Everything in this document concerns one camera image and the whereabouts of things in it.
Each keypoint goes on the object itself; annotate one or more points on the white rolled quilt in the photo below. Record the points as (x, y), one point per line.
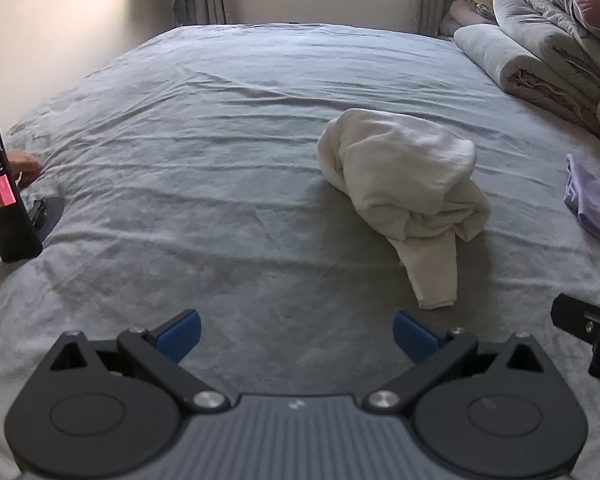
(490, 52)

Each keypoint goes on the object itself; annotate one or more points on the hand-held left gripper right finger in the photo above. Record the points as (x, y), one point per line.
(412, 340)

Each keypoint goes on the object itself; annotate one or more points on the black smartphone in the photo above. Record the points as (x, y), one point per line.
(10, 230)

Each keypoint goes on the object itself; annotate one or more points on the grey folded quilt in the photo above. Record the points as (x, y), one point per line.
(520, 17)

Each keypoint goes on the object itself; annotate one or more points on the white garment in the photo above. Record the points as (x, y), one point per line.
(405, 160)

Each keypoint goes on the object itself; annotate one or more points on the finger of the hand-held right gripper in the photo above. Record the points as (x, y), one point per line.
(570, 312)

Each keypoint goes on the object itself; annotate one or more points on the grey bed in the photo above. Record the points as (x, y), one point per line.
(205, 160)

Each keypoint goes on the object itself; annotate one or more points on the folded purple garment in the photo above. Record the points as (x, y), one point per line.
(595, 200)

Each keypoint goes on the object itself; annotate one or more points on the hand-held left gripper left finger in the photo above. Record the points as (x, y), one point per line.
(180, 332)

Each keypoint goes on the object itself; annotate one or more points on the pink rolled cloth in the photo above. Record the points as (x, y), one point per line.
(462, 12)

